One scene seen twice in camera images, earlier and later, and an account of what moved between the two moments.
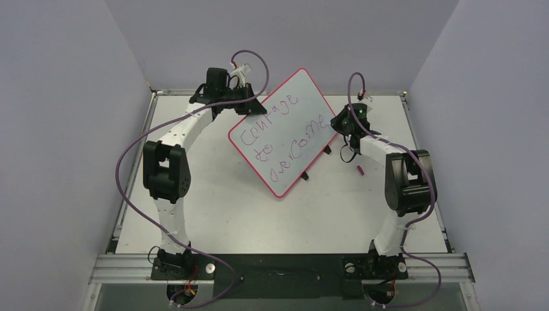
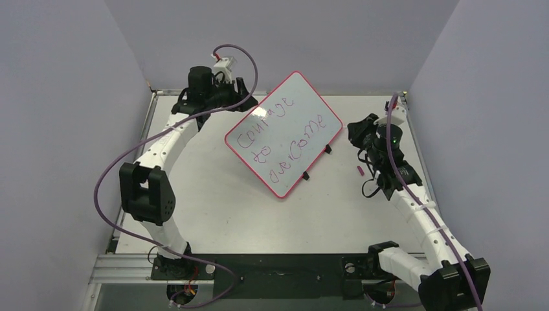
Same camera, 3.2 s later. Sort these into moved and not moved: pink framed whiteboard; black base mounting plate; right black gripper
Moved: right black gripper
Not moved: black base mounting plate; pink framed whiteboard
